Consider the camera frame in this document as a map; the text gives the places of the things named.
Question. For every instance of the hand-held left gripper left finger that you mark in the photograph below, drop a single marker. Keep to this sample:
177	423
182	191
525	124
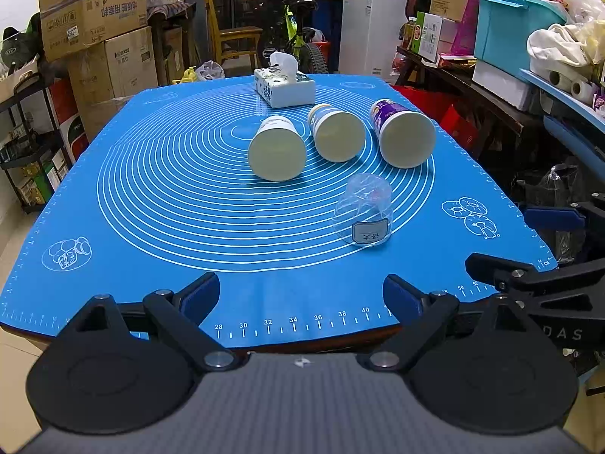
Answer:
201	295

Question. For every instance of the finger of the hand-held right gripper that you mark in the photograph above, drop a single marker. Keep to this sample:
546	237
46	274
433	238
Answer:
553	217
501	272

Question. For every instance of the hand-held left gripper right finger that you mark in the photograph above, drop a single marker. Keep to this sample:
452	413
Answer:
401	300

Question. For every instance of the clear plastic cup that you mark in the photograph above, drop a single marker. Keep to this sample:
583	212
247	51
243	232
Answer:
364	213

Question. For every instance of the purple print paper cup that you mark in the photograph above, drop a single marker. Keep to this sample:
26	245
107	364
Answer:
406	139

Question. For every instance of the plain cream paper cup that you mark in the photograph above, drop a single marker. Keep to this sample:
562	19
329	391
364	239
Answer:
278	151

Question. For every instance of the blue silicone baking mat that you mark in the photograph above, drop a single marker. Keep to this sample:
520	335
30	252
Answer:
189	246

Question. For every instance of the light blue shelf board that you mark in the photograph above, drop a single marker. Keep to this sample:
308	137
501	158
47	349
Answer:
567	99

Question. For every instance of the toilet paper roll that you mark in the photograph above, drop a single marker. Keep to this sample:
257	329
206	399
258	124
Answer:
560	80
582	91

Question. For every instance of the red bag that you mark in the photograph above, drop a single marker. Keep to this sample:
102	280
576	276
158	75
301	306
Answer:
453	120

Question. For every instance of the white foam box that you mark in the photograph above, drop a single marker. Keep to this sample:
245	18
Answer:
501	83

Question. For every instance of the dark wooden side table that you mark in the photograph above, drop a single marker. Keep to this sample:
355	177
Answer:
477	92

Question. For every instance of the white cloth bag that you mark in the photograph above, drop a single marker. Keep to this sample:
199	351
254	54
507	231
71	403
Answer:
562	47

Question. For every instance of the teal plastic storage bin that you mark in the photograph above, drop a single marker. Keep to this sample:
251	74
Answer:
513	33

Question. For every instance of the white and green carton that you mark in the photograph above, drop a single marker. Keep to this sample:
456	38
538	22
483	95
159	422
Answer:
432	35

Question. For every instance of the red and black box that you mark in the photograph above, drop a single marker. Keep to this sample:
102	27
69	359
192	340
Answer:
71	118

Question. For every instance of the yellow toy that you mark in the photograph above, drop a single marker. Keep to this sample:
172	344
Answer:
189	75

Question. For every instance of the white patterned tissue box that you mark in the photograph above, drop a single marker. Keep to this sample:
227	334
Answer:
288	92

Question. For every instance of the black metal shelf rack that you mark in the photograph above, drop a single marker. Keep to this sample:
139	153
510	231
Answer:
28	151

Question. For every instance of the crumpled clear plastic bag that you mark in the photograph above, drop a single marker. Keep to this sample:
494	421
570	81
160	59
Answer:
210	70

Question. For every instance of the large plain cardboard box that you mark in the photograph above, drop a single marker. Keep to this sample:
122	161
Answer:
116	73

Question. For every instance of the wooden chair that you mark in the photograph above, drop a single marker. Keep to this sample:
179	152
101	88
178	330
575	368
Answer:
234	38

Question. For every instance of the white chest freezer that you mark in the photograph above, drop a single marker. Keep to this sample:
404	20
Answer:
371	28

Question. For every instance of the green bicycle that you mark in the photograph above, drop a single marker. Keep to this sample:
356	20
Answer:
295	28

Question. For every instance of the open cardboard box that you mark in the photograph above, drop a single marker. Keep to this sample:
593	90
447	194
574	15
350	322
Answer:
94	14

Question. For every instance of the dark green bag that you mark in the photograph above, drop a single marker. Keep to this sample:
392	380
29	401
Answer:
19	47

